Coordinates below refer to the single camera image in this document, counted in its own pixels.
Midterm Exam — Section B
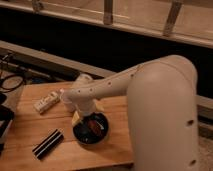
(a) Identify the black coiled cable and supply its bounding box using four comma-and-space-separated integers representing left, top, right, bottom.
0, 73, 25, 93

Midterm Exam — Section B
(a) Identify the white ceramic cup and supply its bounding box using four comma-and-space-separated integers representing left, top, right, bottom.
64, 101, 76, 112

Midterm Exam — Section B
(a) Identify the black white striped block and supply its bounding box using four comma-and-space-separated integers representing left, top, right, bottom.
32, 129, 64, 160

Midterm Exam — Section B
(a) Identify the black round bowl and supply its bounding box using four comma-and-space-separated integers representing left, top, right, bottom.
73, 113, 109, 144

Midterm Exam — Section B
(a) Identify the wooden cutting board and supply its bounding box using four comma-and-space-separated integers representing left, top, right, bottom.
0, 82, 133, 171

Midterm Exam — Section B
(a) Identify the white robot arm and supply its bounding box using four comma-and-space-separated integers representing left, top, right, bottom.
65, 55, 199, 171

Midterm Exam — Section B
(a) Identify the red pepper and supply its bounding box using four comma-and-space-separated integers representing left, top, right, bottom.
88, 120, 102, 136

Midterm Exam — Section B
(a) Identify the black device at left edge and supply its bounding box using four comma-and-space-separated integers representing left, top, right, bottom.
0, 93, 14, 138

